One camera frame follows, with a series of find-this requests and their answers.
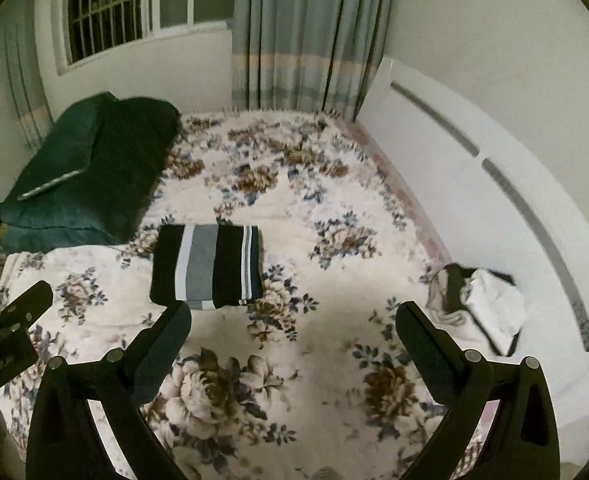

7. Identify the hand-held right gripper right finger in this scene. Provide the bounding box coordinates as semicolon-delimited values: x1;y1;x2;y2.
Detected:
396;300;560;480

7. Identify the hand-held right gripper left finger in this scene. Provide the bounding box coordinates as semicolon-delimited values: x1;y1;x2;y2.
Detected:
26;300;192;480

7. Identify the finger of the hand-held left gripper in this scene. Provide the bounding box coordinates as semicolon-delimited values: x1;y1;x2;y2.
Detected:
0;281;54;346

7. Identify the black grey striped garment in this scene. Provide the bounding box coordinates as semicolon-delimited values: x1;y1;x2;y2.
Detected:
149;224;265;311

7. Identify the white and black garment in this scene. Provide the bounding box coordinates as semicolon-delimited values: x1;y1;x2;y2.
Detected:
427;262;525;358

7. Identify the grey flat bar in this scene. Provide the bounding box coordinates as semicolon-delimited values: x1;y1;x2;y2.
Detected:
17;169;84;202

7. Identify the white floral blanket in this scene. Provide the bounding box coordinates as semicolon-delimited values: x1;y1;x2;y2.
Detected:
0;110;505;480

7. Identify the dark green pillow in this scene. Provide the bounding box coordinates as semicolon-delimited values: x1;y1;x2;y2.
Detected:
0;91;182;255

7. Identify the white bed headboard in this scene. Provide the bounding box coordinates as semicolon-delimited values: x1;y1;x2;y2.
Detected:
357;55;589;466

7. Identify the grey striped curtain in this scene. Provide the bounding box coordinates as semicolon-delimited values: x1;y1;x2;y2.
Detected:
229;0;398;121
2;20;55;151

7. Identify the window with metal grille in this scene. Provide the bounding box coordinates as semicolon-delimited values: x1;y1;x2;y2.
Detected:
34;0;235;78

